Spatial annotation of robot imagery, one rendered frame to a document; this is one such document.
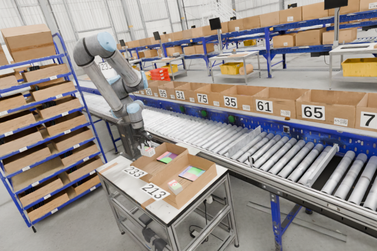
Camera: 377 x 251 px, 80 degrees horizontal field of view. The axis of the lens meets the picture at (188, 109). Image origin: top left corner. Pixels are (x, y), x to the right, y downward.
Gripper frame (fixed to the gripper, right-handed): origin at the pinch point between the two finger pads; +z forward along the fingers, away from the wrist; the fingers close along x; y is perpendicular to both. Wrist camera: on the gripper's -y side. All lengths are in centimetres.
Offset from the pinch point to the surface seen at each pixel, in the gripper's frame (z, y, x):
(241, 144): 16, -51, -54
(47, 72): -66, 132, -5
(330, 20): -38, -62, -547
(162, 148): 12.1, 8.1, -22.1
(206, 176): 12, -49, -3
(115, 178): 18.4, 23.3, 19.5
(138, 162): 11.2, 11.0, 3.5
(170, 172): 14.0, -20.5, 0.6
